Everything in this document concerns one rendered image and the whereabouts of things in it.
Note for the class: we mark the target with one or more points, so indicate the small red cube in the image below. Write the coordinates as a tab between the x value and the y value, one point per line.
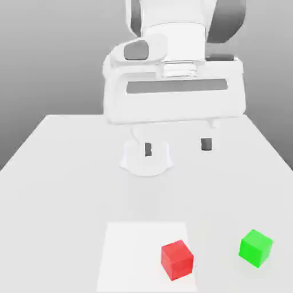
176	261

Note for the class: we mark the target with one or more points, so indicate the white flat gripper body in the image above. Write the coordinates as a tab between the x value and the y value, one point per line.
174	105

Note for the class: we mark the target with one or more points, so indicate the small green cube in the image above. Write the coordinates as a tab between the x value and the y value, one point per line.
255	248

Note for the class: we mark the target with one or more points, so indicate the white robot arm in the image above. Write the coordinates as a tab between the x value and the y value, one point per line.
174	34

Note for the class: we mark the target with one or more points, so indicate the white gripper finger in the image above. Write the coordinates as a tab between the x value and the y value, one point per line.
206	144
148	149

